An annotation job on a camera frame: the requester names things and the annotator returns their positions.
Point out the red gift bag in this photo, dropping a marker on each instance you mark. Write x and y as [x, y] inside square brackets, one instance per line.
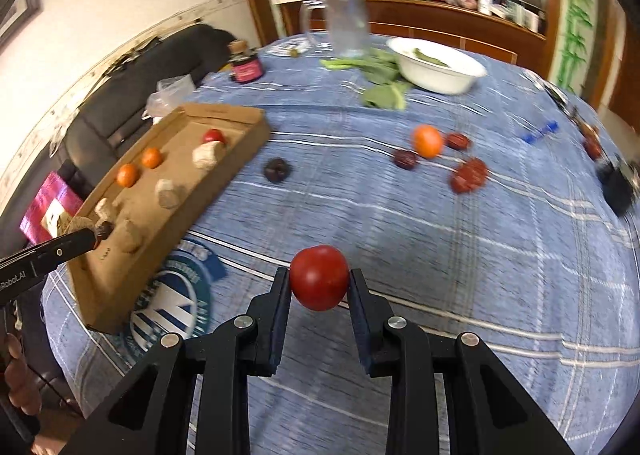
[47, 207]

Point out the small orange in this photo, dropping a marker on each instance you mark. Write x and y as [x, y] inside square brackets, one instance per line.
[151, 158]
[126, 175]
[427, 141]

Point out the framed wall picture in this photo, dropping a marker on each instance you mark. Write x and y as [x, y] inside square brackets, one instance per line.
[17, 15]

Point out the shallow cardboard tray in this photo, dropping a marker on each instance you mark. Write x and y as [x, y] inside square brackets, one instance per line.
[140, 197]

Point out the clear plastic bag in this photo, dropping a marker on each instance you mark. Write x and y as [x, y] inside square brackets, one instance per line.
[167, 95]

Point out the dark purple round fruit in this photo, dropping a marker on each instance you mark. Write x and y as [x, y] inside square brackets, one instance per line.
[276, 170]

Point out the wooden sideboard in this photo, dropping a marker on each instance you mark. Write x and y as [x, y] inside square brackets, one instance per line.
[425, 12]

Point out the green bamboo wall sticker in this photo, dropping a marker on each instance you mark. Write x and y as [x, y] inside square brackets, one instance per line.
[575, 15]

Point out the small green fruit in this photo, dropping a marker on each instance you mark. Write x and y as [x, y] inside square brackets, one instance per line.
[295, 53]

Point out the red tomato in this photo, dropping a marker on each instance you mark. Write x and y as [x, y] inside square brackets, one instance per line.
[215, 136]
[319, 277]

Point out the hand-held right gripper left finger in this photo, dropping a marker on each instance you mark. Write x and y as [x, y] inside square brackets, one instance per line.
[280, 317]

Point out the dark jar with red label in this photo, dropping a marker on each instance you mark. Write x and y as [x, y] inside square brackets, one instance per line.
[246, 67]

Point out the small black device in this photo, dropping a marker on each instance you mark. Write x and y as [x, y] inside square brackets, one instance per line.
[617, 185]

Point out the person's left hand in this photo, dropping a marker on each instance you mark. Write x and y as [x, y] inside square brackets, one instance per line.
[20, 385]

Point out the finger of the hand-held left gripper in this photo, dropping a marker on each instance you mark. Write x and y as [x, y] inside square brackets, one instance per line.
[70, 244]

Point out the green leafy vegetable bunch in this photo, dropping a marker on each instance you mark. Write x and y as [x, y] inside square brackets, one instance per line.
[360, 66]

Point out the wooden chair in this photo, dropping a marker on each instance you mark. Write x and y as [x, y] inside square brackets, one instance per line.
[495, 51]

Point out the black leather sofa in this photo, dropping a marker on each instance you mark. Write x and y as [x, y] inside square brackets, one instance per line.
[150, 60]

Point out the white bowl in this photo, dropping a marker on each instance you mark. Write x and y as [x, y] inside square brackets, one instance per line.
[440, 77]

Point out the clear glass pitcher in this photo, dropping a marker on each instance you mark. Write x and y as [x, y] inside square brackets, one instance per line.
[347, 25]

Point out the blue checked tablecloth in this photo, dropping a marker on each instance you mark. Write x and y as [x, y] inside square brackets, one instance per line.
[450, 260]

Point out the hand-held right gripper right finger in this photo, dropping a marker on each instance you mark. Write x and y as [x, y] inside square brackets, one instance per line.
[361, 320]

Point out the dark red date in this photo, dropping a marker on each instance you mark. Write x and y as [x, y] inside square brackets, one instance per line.
[103, 231]
[406, 159]
[469, 176]
[457, 141]
[593, 148]

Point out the green vegetable leaf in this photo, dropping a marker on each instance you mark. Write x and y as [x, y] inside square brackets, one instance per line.
[384, 97]
[427, 57]

